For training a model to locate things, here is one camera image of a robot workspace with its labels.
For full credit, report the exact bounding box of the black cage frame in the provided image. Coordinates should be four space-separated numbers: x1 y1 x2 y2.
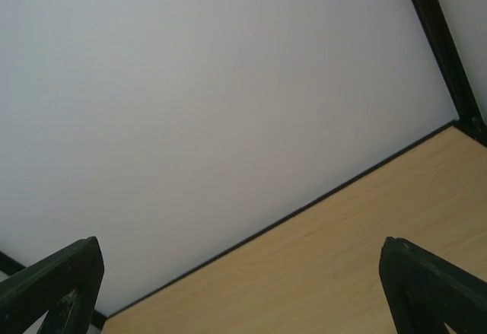
411 0 486 145

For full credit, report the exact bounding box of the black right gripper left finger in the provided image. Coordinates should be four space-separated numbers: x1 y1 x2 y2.
1 237 104 333

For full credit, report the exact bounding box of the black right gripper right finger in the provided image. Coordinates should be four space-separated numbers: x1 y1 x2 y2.
379 237 486 333

